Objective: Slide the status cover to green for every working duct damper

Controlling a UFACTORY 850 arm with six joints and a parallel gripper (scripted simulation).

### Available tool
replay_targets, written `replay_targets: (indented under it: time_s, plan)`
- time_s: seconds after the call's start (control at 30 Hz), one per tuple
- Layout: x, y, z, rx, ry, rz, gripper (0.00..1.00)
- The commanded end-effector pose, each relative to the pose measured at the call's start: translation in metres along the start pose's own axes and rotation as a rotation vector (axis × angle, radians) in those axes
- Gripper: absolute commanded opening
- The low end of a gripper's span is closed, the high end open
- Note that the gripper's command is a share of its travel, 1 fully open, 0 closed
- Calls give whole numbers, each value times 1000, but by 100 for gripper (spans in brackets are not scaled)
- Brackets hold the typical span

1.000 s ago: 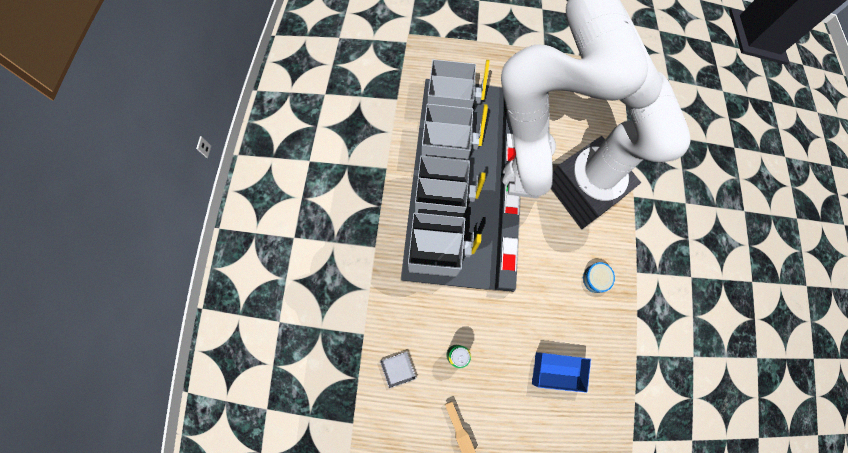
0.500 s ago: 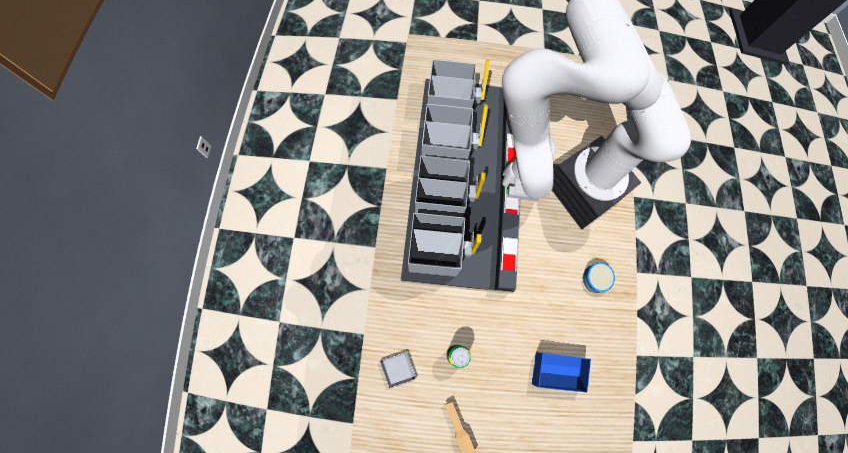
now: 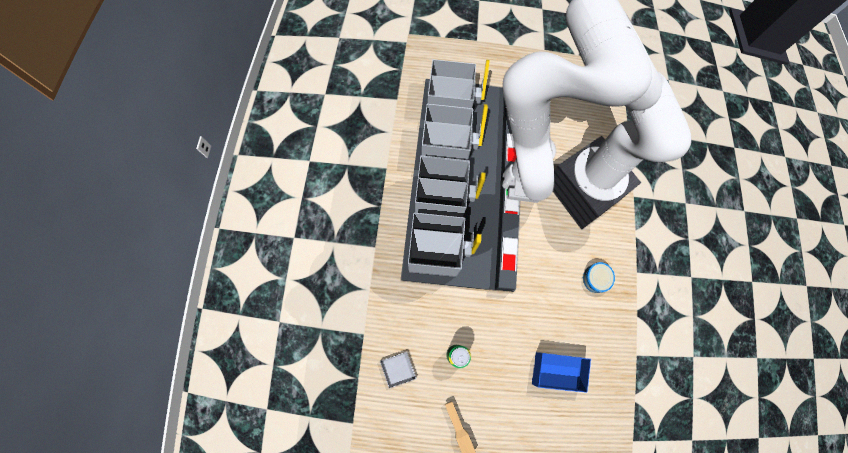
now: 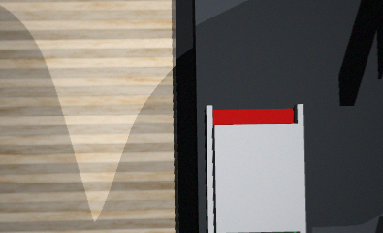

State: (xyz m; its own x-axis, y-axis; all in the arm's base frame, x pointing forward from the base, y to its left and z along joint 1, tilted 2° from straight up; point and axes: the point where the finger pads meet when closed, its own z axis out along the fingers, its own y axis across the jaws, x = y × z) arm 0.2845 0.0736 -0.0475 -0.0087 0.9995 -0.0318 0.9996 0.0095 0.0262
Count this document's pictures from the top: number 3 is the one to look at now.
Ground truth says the green and yellow drink can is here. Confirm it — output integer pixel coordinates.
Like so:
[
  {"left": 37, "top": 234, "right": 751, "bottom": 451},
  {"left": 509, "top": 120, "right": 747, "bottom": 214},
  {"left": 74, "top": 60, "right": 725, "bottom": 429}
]
[{"left": 446, "top": 345, "right": 471, "bottom": 368}]

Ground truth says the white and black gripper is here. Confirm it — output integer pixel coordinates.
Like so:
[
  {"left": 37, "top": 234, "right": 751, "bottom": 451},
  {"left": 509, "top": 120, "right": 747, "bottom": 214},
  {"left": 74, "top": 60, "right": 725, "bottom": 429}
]
[{"left": 500, "top": 164, "right": 515, "bottom": 189}]

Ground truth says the round tin with blue-rimmed lid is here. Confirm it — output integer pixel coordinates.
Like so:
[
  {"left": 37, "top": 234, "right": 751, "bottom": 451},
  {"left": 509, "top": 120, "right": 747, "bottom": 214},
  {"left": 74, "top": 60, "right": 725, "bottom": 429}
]
[{"left": 583, "top": 262, "right": 615, "bottom": 293}]

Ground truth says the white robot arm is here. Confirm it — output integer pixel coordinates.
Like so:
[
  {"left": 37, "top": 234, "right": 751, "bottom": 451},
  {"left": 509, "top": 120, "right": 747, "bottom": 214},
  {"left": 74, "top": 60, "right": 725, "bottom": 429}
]
[{"left": 502, "top": 0, "right": 691, "bottom": 203}]

